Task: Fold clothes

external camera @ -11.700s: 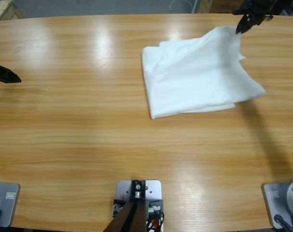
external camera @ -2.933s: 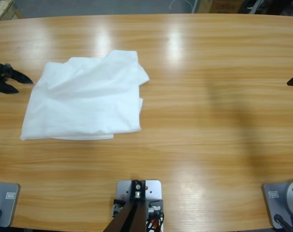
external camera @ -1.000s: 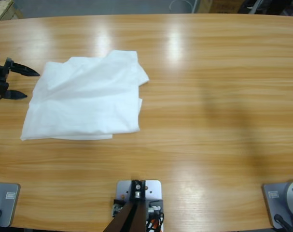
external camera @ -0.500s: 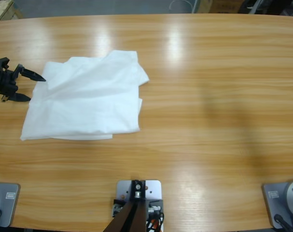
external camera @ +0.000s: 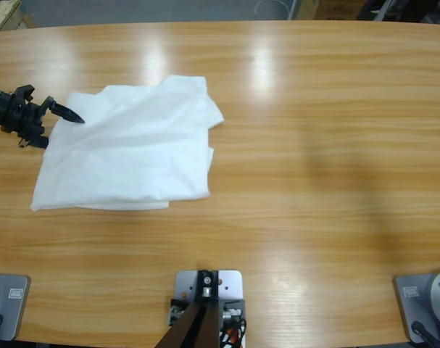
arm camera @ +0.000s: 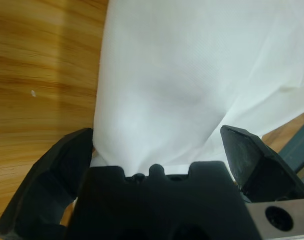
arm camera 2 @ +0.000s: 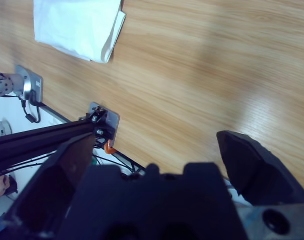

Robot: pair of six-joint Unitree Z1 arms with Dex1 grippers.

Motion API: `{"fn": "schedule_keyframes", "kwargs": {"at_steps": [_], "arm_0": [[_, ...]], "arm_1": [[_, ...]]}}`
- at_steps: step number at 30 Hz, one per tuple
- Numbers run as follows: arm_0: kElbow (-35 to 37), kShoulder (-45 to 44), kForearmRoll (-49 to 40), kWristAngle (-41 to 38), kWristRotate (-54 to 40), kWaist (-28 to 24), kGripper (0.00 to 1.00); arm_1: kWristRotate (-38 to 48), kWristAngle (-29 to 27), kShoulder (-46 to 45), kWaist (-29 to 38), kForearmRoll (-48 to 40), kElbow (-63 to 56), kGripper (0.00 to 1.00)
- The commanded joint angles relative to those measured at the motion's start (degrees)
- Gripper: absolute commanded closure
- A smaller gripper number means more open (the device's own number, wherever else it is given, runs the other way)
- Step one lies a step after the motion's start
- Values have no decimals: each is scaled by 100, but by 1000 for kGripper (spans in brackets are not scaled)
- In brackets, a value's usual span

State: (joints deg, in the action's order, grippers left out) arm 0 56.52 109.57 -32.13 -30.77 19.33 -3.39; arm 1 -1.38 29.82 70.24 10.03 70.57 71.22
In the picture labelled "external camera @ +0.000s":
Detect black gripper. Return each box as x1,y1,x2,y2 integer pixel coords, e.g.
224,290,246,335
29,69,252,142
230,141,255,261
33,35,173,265
0,92,86,149

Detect white T-shirt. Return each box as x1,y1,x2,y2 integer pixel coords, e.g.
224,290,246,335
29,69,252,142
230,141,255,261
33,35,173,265
30,75,226,212

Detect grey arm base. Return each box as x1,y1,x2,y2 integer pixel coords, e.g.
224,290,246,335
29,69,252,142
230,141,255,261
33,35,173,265
0,273,31,342
392,268,440,344

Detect light wooden pallet stack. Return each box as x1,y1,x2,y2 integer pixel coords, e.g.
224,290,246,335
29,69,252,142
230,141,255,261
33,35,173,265
0,0,35,33

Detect grey metal stand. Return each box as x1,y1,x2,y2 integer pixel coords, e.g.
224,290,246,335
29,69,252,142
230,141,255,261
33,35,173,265
370,0,398,21

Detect dark brown cardboard box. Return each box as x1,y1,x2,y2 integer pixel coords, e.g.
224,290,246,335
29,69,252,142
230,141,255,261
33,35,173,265
315,0,362,20

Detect light brown cardboard box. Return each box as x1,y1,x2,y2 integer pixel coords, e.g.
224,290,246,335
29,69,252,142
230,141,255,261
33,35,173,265
295,0,320,20

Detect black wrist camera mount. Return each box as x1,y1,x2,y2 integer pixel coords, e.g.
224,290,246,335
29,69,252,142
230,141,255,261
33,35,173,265
12,84,36,104

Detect white cable loop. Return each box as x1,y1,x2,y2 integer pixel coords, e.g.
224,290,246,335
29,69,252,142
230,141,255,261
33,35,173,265
254,0,296,20

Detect white mount block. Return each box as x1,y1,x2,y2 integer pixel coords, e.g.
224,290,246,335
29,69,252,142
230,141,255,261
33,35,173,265
167,268,248,348

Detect dark post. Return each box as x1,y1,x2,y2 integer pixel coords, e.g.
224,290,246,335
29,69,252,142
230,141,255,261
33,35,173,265
157,268,220,348

